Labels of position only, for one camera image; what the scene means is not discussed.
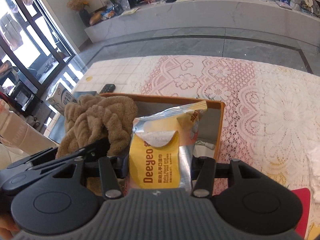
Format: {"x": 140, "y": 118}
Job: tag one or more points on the brown bear-shaped sponge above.
{"x": 94, "y": 184}

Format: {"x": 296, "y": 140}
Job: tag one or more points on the Deeyeo wipes packet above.
{"x": 162, "y": 147}

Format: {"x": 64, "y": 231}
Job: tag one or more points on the clear plastic mesh bag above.
{"x": 205, "y": 144}

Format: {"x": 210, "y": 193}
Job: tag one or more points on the orange cardboard box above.
{"x": 210, "y": 124}

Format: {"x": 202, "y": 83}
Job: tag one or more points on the black remote control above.
{"x": 108, "y": 88}

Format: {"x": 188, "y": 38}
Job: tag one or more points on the milk carton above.
{"x": 59, "y": 96}

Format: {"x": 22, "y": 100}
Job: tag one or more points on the beige water bottle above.
{"x": 16, "y": 132}

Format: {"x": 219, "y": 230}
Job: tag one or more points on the red lidded plastic container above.
{"x": 304, "y": 196}

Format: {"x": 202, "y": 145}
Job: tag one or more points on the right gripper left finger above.
{"x": 111, "y": 170}

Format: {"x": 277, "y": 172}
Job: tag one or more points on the white lace tablecloth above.
{"x": 271, "y": 116}

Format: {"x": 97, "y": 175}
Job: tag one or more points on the dried flowers in vase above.
{"x": 80, "y": 7}

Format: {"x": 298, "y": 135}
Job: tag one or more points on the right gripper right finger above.
{"x": 203, "y": 173}

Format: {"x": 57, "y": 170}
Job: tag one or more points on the person left hand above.
{"x": 7, "y": 225}

